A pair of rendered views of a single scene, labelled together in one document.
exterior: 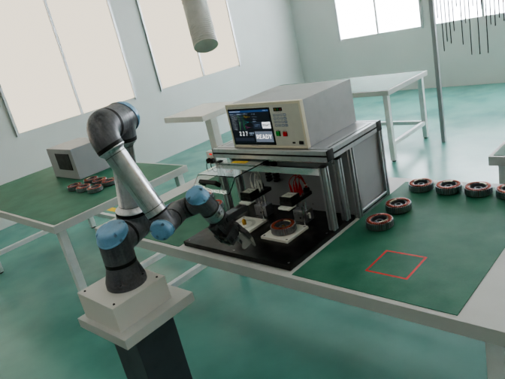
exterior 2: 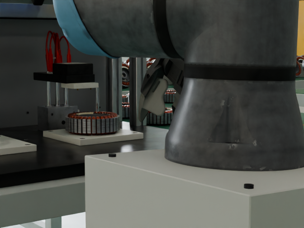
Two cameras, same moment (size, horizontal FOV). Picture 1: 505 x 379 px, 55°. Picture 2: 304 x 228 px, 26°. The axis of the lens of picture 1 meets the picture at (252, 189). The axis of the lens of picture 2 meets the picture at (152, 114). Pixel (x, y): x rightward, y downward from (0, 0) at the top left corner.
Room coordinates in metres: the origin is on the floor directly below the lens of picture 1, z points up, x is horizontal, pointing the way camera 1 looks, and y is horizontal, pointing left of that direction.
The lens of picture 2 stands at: (1.66, 1.23, 0.98)
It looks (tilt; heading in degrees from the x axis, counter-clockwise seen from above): 7 degrees down; 276
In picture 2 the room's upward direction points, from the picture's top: straight up
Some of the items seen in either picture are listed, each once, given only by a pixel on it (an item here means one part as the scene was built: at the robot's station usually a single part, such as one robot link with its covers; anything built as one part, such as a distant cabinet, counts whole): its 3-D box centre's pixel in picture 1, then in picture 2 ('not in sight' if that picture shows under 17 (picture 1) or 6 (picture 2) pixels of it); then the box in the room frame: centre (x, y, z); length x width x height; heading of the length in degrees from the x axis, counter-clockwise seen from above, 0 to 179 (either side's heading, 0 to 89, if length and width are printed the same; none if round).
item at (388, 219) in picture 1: (379, 222); (158, 116); (1.83, -0.48, 0.77); 0.11 x 0.11 x 0.04
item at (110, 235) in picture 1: (116, 241); (235, 0); (1.65, 0.53, 1.02); 0.13 x 0.12 x 0.14; 160
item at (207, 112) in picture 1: (211, 144); not in sight; (3.07, 0.19, 0.98); 0.37 x 0.35 x 0.46; 44
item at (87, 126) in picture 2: (283, 227); (92, 122); (1.93, -0.09, 0.80); 0.11 x 0.11 x 0.04
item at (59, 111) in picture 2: (303, 213); (57, 117); (2.03, -0.20, 0.80); 0.07 x 0.05 x 0.06; 44
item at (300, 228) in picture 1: (284, 231); (92, 134); (1.93, -0.09, 0.78); 0.15 x 0.15 x 0.01; 44
